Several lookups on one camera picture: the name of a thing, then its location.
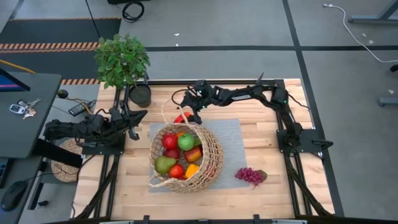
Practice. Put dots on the purple grape bunch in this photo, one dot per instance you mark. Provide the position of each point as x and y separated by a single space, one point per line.
248 175

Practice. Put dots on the round wicker mat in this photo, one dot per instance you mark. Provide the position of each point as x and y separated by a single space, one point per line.
63 172

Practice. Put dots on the black desk base beam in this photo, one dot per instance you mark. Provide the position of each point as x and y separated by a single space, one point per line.
59 154

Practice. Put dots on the key bunch with fob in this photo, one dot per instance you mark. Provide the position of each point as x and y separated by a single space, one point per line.
25 107

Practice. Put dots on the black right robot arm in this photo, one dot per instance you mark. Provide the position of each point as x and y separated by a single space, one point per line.
248 95

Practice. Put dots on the computer monitor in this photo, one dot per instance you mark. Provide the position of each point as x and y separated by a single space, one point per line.
9 84

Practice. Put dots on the green pear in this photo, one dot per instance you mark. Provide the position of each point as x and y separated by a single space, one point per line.
164 165

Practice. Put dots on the black computer mouse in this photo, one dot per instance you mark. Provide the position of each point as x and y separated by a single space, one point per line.
13 196

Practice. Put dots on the red and orange fruit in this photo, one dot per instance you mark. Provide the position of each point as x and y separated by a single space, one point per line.
182 119

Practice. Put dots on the orange red peach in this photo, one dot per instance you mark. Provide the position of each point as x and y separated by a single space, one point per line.
192 154

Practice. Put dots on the grey woven placemat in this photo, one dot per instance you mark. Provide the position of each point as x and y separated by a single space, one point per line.
233 140

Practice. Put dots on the small black lever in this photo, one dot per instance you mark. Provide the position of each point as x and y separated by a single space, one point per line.
260 77

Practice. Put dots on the black hazard-striped floor mat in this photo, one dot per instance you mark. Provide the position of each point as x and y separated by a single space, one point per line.
56 31

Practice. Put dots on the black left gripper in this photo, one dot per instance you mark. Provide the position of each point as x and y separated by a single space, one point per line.
124 119

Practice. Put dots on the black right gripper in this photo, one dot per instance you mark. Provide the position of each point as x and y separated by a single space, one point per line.
202 96

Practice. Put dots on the green apple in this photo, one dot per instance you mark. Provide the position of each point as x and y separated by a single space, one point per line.
186 142

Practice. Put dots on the red tomato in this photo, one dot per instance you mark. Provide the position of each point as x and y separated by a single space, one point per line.
176 171

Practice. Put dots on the grey desk foot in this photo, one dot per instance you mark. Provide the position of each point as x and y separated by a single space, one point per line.
388 101

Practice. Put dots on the black chair wheel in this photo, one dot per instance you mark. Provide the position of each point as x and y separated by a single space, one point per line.
394 68

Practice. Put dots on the black round knob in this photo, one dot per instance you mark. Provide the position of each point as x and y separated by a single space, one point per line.
62 94

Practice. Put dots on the yellow bell pepper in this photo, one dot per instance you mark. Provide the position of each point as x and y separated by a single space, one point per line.
191 170

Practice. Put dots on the black aluminium frame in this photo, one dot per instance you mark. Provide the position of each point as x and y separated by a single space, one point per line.
161 82

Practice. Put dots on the woven wicker basket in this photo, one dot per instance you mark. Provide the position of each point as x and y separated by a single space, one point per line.
208 168

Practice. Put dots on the green cucumber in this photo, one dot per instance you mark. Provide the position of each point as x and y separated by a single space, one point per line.
198 141

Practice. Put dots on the black desk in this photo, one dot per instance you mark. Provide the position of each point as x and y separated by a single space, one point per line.
18 133

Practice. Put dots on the potted green plant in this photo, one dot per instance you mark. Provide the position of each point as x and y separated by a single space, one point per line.
121 60

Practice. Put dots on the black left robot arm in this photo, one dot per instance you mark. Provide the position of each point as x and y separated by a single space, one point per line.
62 129

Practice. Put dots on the dark keyboard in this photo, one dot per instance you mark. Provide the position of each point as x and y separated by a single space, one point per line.
2 171

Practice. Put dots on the grey desk leg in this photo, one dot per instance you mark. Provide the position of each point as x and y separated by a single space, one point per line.
373 20

